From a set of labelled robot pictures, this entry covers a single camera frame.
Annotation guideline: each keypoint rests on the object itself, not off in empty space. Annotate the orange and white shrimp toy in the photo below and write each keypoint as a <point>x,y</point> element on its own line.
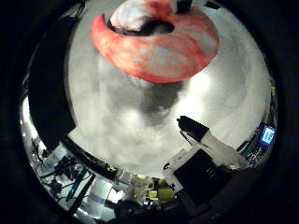
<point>162,56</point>

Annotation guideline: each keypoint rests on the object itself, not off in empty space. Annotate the laptop with blue screen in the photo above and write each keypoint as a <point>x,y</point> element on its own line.
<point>267,135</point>

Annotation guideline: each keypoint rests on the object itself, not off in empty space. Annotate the yellow green chair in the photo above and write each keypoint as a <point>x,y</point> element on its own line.
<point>163,193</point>

